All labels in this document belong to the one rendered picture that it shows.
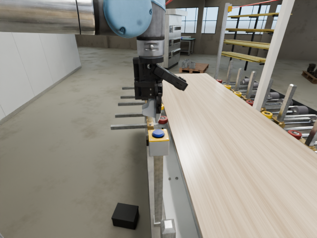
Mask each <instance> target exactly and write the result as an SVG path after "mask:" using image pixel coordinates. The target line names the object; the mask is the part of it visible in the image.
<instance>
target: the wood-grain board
mask: <svg viewBox="0 0 317 238"><path fill-rule="evenodd" d="M175 75H176V76H178V77H179V76H180V77H182V78H184V79H185V80H186V82H187V84H188V86H187V88H186V89H185V91H182V90H179V89H177V88H175V87H174V86H173V85H172V84H170V83H168V82H167V81H165V80H163V81H162V83H163V96H162V104H163V105H164V111H165V114H166V117H167V121H168V125H169V128H170V132H171V135H172V139H173V142H174V145H175V149H176V153H177V156H178V160H179V163H180V166H181V170H182V173H183V176H184V180H185V184H186V187H187V191H188V194H189V197H190V201H191V204H192V208H193V212H194V215H195V219H196V222H197V225H198V228H199V232H200V236H201V238H317V154H316V153H315V152H314V151H312V150H311V149H309V148H308V147H307V146H305V145H304V144H303V143H302V142H300V141H299V140H297V139H296V138H295V137H293V136H292V135H290V134H289V133H288V132H286V131H285V130H283V129H282V128H281V127H279V126H278V125H277V124H275V123H274V122H273V121H271V120H270V119H268V118H267V117H266V116H264V115H263V114H262V113H260V112H259V111H257V110H256V109H254V108H253V107H252V106H250V105H249V104H248V103H247V102H245V101H244V100H242V99H241V98H240V97H238V96H237V95H235V94H234V93H233V92H231V91H230V90H229V89H227V88H226V87H224V86H223V85H222V84H220V83H219V82H218V81H216V80H215V79H214V78H212V77H211V76H209V75H208V74H207V73H201V74H175Z"/></svg>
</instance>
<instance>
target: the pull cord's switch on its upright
mask: <svg viewBox="0 0 317 238"><path fill-rule="evenodd" d="M231 11H232V4H230V3H226V4H225V10H224V16H223V22H222V29H221V35H220V41H219V48H218V54H217V62H216V68H215V74H214V79H215V80H217V76H218V71H219V64H220V59H221V53H222V47H223V41H224V35H225V28H226V22H227V16H228V13H229V12H231Z"/></svg>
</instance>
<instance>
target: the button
mask: <svg viewBox="0 0 317 238"><path fill-rule="evenodd" d="M153 135H154V136H155V137H161V136H163V135H164V131H163V130H161V129H156V130H154V131H153Z"/></svg>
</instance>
